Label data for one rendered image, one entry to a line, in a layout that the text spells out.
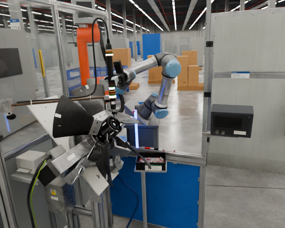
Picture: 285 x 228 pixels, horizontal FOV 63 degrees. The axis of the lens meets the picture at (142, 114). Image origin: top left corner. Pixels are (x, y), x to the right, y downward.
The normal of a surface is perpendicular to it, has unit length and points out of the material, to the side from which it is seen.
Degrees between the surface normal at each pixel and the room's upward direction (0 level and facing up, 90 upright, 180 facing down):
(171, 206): 90
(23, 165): 90
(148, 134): 90
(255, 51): 89
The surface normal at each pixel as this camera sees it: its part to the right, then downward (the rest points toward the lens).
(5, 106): 0.24, 0.26
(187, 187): -0.36, 0.28
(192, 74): -0.15, 0.29
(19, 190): 0.93, 0.07
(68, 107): 0.70, -0.10
